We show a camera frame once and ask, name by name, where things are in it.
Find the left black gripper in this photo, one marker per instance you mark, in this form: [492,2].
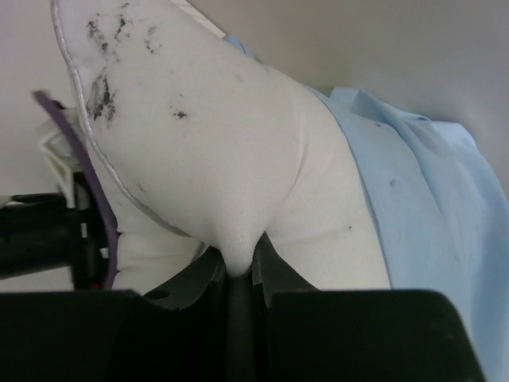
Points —
[73,228]

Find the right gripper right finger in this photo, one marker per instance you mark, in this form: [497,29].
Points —
[304,334]

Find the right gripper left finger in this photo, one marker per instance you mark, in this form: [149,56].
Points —
[176,332]

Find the light blue pillowcase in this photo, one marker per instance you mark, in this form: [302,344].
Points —
[429,191]

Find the white pillow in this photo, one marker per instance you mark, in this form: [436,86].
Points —
[212,144]

